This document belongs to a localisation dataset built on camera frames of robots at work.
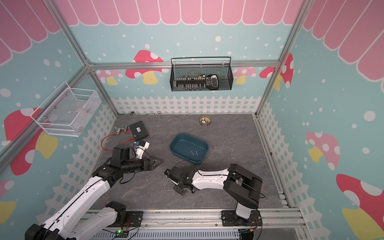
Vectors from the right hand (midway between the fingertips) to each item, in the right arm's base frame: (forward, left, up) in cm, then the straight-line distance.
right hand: (180, 184), depth 85 cm
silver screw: (+15, +3, +1) cm, 15 cm away
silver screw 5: (+20, -10, +1) cm, 22 cm away
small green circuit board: (-23, +28, -2) cm, 36 cm away
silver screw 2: (0, +8, 0) cm, 8 cm away
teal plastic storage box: (+24, -4, 0) cm, 25 cm away
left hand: (+5, +10, +16) cm, 19 cm away
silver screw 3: (-3, +6, 0) cm, 7 cm away
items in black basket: (+50, -9, +35) cm, 62 cm away
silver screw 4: (+20, -7, +1) cm, 21 cm away
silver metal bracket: (+39, +46, +2) cm, 60 cm away
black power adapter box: (+38, +32, +2) cm, 50 cm away
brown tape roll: (+49, -17, +1) cm, 51 cm away
